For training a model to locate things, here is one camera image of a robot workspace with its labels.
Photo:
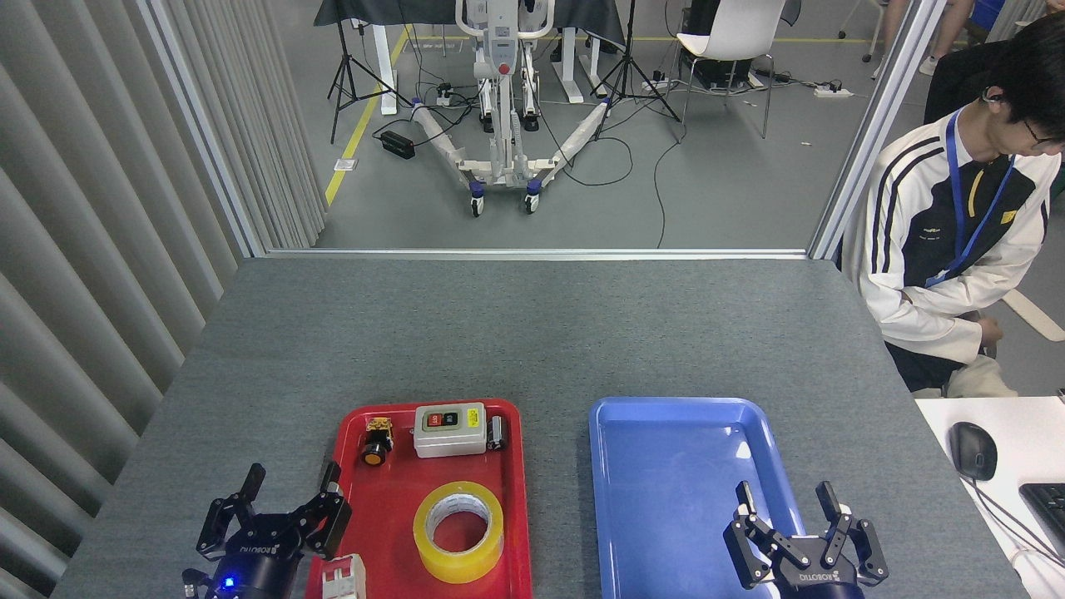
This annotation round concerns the black computer case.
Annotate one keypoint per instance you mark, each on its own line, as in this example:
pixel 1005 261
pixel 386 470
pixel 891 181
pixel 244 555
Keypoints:
pixel 715 73

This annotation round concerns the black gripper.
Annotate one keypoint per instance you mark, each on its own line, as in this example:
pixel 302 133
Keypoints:
pixel 819 574
pixel 266 553

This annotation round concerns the white floor label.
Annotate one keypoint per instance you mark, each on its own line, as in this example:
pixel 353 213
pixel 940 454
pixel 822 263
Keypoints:
pixel 346 165

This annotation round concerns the black keyboard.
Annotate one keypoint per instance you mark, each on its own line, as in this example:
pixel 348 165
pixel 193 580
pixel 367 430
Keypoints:
pixel 1048 512

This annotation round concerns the yellow tape roll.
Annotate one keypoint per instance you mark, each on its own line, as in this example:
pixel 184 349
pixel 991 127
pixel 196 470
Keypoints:
pixel 433 557

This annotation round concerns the white two-button switch box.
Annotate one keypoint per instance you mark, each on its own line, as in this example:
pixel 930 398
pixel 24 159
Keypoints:
pixel 449 437

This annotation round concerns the white chair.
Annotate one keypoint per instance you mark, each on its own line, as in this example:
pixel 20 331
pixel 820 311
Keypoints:
pixel 736 29

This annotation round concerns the black power brick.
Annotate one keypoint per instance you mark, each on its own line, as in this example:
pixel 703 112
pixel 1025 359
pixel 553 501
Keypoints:
pixel 398 144

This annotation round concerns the black computer mouse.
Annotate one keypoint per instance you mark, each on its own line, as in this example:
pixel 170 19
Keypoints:
pixel 973 449

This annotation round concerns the black orange push button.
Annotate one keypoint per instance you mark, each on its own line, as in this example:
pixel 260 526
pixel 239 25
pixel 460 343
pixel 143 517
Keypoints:
pixel 376 449

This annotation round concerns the black tripod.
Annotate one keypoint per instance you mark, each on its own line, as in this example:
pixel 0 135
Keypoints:
pixel 343 58
pixel 630 50

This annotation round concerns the small silver black cylinder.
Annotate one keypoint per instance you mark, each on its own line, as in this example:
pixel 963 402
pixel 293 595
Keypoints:
pixel 497 433

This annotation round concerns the silver frame rail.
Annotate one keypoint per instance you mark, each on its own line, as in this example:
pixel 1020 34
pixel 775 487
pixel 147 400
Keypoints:
pixel 532 253

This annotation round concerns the person's right hand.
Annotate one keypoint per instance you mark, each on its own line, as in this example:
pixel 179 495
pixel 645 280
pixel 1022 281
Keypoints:
pixel 992 333

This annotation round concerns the grey ribbed partition panel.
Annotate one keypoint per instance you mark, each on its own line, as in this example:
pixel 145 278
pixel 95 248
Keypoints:
pixel 83 249

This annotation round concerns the beige flat bar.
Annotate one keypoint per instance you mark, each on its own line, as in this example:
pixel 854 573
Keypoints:
pixel 1036 316

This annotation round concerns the silver frame post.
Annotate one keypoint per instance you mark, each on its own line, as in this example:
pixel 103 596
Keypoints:
pixel 200 125
pixel 874 125

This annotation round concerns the person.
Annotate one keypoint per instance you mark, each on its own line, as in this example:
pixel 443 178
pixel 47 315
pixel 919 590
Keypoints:
pixel 915 216
pixel 948 33

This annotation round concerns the red plastic tray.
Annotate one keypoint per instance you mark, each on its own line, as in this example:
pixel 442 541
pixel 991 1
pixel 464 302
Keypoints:
pixel 391 516

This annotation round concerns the white power strip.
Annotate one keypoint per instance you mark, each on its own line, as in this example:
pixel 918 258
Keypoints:
pixel 832 91
pixel 657 83
pixel 444 98

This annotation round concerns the blue plastic tray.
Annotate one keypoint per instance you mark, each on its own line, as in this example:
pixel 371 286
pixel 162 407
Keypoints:
pixel 666 482

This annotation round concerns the black chair back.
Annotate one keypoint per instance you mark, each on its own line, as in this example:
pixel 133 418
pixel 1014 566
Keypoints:
pixel 957 79

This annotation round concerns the white stand on wheels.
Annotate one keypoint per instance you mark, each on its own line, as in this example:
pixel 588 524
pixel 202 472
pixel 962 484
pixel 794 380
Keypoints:
pixel 502 125

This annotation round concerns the white terminal block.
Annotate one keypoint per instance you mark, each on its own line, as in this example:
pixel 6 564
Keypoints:
pixel 343 578

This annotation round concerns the white desk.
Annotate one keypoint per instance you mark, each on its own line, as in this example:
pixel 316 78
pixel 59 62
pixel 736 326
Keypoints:
pixel 1023 441

